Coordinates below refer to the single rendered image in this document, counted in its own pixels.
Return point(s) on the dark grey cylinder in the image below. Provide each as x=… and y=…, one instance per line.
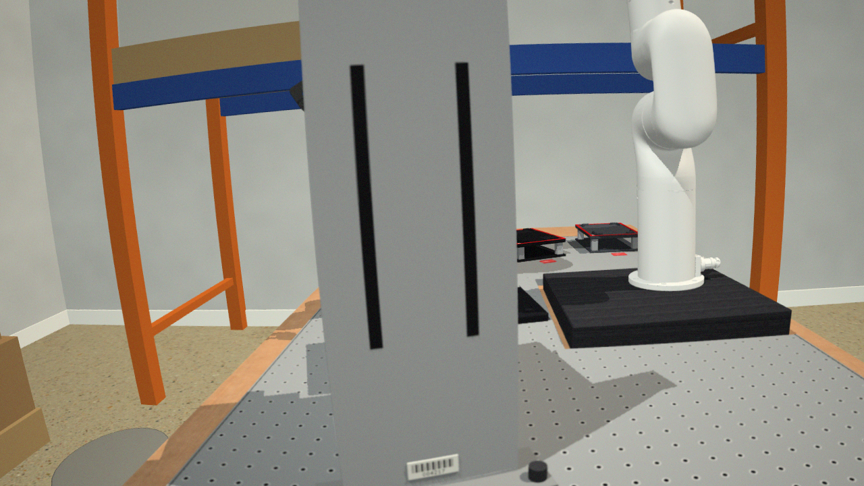
x=537, y=471

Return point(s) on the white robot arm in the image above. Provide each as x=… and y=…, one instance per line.
x=678, y=115

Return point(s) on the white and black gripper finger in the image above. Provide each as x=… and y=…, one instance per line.
x=296, y=92

